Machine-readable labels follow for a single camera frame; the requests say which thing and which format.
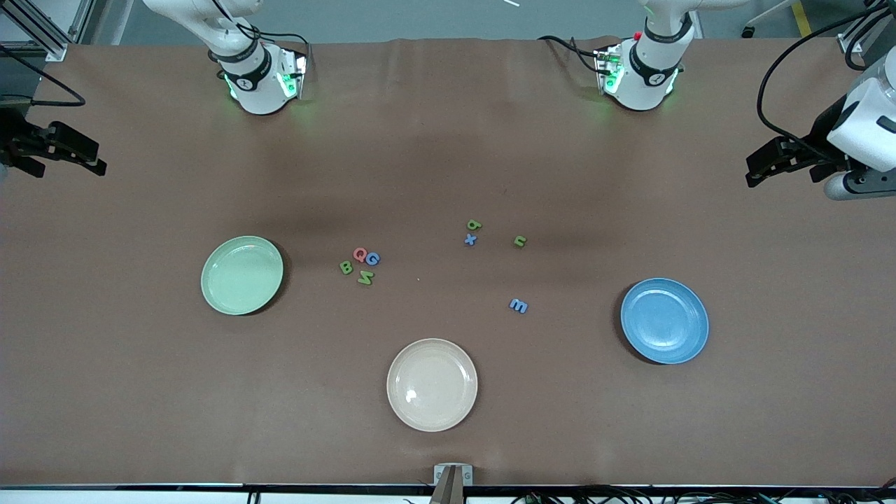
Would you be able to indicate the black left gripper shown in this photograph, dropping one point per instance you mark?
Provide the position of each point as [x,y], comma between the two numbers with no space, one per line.
[824,137]

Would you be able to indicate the brown table mat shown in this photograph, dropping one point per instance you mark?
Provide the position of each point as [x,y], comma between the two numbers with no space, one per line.
[434,140]

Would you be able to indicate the aluminium frame profile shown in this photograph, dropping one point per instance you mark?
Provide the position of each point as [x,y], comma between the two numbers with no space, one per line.
[850,43]
[56,47]

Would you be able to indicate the blue lowercase letter m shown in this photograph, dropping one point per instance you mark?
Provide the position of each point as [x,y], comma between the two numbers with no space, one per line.
[518,305]

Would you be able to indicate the grey metal mount bracket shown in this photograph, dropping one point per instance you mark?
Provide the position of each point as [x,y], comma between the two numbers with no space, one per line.
[439,470]

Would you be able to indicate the beige plate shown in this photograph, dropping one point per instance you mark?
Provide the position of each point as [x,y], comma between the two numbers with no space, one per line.
[432,385]

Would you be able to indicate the blue letter G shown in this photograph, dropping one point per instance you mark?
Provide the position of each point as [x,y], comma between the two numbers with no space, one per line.
[372,259]

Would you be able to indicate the green plate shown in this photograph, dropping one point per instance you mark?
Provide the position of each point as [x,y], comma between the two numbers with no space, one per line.
[242,275]

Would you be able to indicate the red letter Q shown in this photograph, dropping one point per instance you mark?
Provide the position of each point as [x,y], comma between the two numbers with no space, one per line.
[360,254]

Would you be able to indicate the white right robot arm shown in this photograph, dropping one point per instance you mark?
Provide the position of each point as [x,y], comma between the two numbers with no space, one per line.
[259,91]

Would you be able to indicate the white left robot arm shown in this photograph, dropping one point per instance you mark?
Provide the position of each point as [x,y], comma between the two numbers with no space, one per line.
[647,84]

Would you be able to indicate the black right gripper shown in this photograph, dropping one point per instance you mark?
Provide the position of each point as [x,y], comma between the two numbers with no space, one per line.
[14,134]

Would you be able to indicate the tan camera mast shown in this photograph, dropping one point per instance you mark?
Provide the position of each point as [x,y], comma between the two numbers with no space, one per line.
[451,490]

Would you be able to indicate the blue plate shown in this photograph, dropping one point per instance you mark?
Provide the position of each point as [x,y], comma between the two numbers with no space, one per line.
[664,320]

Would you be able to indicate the white office chair base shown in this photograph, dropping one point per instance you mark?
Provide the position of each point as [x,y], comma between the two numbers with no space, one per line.
[747,32]

